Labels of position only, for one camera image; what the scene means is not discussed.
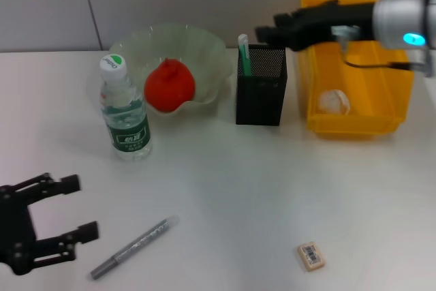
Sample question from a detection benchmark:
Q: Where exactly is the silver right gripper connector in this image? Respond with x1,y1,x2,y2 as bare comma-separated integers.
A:
330,25,360,54

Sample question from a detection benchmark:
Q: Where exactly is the grey glitter marker pen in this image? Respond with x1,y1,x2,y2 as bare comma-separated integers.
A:
90,215,181,281

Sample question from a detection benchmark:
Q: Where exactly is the mint green pen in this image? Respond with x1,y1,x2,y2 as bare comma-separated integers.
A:
237,33,253,77

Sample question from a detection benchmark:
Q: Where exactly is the clear green-label water bottle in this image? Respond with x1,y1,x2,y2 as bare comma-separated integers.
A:
98,52,153,162

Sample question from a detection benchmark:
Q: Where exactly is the black mesh pen holder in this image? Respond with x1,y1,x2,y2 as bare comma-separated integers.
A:
235,44,289,126

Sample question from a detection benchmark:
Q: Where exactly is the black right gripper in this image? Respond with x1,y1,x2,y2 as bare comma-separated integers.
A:
254,0,376,52

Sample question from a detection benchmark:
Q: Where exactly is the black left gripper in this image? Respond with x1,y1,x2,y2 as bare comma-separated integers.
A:
0,172,101,277

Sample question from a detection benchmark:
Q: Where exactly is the translucent green fruit bowl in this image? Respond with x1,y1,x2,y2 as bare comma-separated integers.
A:
109,23,232,117

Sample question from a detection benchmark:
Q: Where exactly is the yellow plastic bin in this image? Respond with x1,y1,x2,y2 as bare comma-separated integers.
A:
299,0,416,140

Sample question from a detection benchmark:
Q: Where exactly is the white paper ball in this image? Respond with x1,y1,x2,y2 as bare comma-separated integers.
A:
317,89,352,115

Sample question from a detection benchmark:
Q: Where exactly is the beige eraser with barcode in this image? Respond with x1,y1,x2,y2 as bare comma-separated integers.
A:
296,241,326,273

